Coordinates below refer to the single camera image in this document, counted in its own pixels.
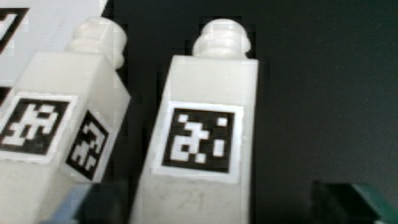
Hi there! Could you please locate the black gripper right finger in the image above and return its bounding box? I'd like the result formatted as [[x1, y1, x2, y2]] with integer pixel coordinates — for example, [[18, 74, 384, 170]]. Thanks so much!
[[309, 181, 398, 224]]

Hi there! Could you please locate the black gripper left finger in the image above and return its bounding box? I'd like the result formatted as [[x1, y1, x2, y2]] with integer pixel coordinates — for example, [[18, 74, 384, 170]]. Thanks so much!
[[55, 182, 128, 224]]

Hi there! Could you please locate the white table leg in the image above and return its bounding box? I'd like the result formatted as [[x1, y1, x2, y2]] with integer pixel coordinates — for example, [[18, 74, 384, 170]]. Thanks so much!
[[0, 17, 130, 224], [130, 19, 258, 224]]

